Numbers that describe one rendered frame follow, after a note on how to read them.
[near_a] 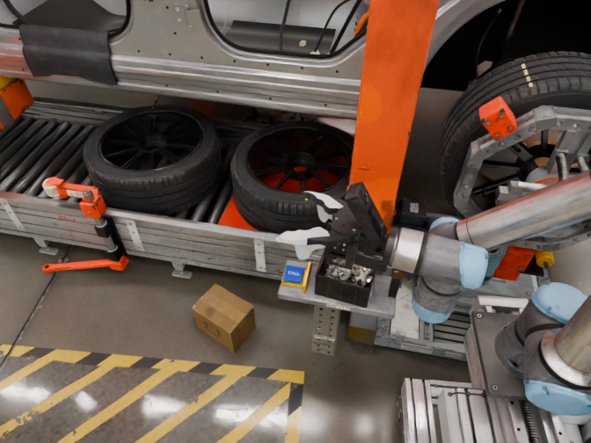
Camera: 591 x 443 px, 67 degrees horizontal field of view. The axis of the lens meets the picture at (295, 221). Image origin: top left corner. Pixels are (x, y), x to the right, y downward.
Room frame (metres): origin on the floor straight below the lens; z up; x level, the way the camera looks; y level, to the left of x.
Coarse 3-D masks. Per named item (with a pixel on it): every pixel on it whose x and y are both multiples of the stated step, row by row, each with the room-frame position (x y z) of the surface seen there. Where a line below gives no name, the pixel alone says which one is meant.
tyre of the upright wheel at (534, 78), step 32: (512, 64) 1.37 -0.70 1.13; (544, 64) 1.31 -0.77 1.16; (576, 64) 1.28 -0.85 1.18; (480, 96) 1.30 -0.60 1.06; (512, 96) 1.20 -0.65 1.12; (544, 96) 1.17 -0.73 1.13; (576, 96) 1.15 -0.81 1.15; (448, 128) 1.34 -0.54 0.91; (480, 128) 1.20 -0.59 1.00; (448, 160) 1.22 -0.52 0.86; (448, 192) 1.21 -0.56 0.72
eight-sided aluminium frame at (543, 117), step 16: (544, 112) 1.11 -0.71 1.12; (560, 112) 1.12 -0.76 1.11; (576, 112) 1.11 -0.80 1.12; (528, 128) 1.10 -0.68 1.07; (544, 128) 1.09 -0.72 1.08; (560, 128) 1.08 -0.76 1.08; (576, 128) 1.07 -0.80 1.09; (480, 144) 1.14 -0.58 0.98; (496, 144) 1.11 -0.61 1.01; (512, 144) 1.10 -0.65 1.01; (464, 160) 1.18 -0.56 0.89; (480, 160) 1.11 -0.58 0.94; (464, 176) 1.12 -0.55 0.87; (464, 192) 1.12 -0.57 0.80; (464, 208) 1.11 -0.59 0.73; (528, 240) 1.07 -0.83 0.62; (544, 240) 1.07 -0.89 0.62; (560, 240) 1.05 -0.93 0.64; (576, 240) 1.04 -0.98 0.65
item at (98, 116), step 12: (36, 108) 2.41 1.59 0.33; (48, 108) 2.39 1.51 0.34; (60, 108) 2.40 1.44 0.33; (72, 108) 2.39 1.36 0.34; (84, 108) 2.37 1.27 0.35; (96, 108) 2.31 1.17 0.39; (108, 108) 2.31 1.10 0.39; (120, 108) 2.31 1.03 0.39; (132, 108) 2.31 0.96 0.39; (84, 120) 2.34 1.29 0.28; (96, 120) 2.33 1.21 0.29; (216, 120) 2.18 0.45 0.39; (228, 120) 2.18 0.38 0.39; (228, 132) 2.15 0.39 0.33; (240, 132) 2.14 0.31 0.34; (252, 132) 2.15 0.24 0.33
